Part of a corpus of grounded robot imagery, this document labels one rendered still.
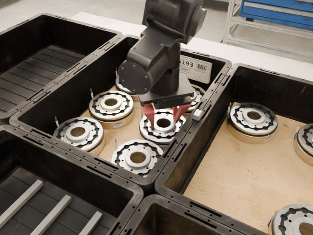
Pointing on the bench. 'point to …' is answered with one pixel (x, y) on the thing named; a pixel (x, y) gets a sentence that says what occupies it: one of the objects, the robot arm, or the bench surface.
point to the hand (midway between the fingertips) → (163, 120)
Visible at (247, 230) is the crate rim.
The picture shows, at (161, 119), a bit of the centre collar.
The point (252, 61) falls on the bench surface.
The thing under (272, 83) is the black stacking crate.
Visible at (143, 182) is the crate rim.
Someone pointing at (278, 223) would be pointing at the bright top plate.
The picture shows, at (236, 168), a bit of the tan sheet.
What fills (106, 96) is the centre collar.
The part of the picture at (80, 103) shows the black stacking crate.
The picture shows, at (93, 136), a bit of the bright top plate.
